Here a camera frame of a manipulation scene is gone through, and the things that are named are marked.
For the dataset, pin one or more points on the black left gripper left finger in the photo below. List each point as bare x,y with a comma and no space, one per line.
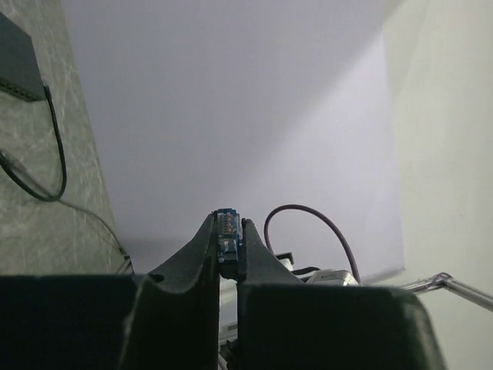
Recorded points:
174,321

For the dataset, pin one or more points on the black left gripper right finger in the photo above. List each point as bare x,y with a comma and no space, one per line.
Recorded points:
270,308

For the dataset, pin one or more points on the small black network switch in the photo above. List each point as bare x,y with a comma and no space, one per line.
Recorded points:
20,74

